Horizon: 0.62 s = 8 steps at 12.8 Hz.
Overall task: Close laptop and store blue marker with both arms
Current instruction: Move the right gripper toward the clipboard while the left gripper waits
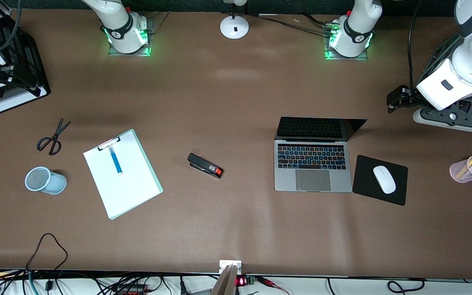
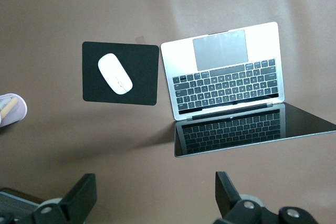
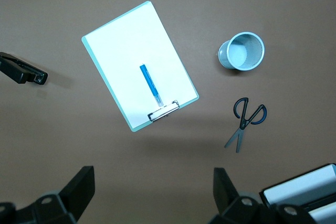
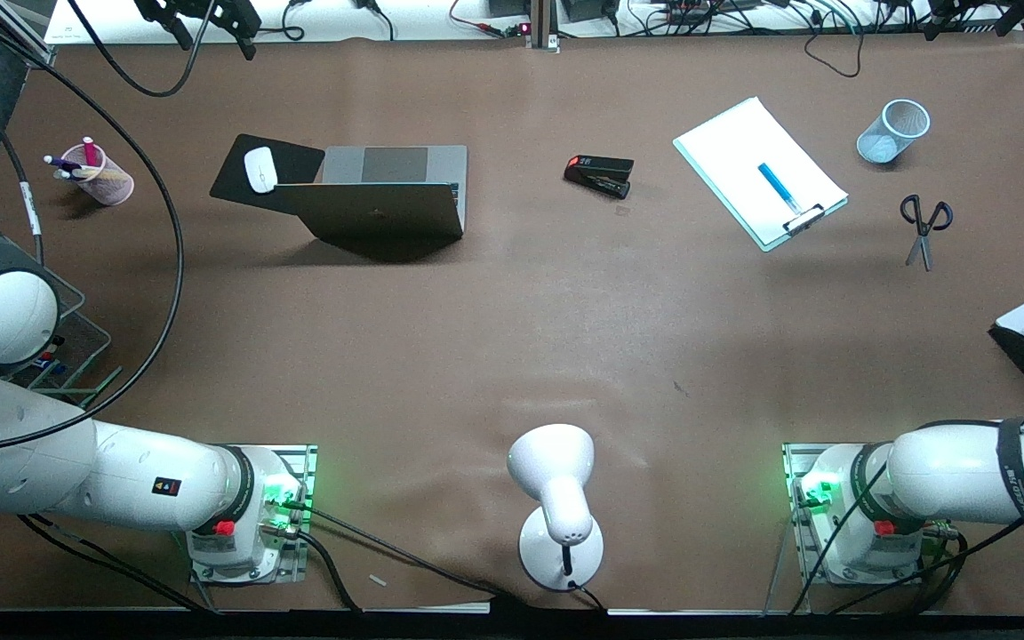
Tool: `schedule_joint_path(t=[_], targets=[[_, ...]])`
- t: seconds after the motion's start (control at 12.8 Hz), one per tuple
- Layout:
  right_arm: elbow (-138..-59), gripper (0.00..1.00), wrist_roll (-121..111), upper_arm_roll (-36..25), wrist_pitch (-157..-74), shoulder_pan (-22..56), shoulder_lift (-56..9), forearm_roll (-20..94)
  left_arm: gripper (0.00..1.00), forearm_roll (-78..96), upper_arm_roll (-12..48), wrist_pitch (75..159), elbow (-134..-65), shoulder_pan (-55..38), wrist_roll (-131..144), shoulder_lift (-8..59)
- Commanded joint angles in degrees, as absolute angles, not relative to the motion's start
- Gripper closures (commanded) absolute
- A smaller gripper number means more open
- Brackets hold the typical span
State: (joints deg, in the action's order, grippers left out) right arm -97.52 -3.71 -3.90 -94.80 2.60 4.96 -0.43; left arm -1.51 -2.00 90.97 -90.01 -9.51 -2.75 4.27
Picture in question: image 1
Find black orange power strip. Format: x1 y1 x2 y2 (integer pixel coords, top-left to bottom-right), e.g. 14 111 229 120
113 284 148 294

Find black stapler red tip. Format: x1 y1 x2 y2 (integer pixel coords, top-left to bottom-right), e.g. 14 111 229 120
187 153 223 179

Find white computer mouse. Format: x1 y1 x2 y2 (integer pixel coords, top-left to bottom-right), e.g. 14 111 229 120
373 166 397 195

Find red wire pair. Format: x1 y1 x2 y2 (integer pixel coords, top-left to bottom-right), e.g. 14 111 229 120
256 276 290 295

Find silver laptop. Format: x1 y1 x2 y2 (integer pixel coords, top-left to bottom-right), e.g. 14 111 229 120
274 117 368 193

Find blue marker white ends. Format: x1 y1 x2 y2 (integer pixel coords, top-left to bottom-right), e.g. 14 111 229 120
109 146 123 176

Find black table cable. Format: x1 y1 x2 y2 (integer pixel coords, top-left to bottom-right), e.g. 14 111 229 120
259 16 331 35
300 12 335 27

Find thin black looped cable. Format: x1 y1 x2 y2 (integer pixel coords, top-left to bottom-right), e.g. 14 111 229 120
26 233 69 272

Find white table edge bracket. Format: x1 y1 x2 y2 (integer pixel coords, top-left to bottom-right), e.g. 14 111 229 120
219 260 242 275

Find black scissors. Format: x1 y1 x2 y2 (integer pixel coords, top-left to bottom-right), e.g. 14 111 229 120
37 118 72 156

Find white paper sheet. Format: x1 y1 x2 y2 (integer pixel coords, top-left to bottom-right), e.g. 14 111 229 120
84 132 160 218

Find white round stand base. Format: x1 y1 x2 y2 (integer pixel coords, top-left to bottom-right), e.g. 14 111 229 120
220 0 249 40

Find pink translucent pen cup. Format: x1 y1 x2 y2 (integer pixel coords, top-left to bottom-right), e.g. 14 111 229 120
449 154 472 183

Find yellow wooden stick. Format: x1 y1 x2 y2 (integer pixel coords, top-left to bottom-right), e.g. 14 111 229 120
456 158 472 179

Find black document tray rack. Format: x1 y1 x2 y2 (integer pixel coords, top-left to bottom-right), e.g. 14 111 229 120
0 6 51 115

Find black coiled floor cable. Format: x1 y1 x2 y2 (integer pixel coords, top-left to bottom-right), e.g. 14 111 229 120
387 279 426 294

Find blue mesh pen cup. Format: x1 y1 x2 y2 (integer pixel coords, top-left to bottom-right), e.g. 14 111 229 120
25 166 67 195

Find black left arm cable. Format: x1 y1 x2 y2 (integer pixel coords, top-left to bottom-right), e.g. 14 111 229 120
407 0 423 90

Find black mouse pad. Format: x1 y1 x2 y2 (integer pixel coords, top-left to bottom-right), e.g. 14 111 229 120
352 155 408 206

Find mint green clipboard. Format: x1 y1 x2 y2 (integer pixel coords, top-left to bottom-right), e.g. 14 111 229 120
83 129 163 220

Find grey wooden beam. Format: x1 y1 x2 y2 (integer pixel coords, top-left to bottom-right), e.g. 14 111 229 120
211 264 238 295

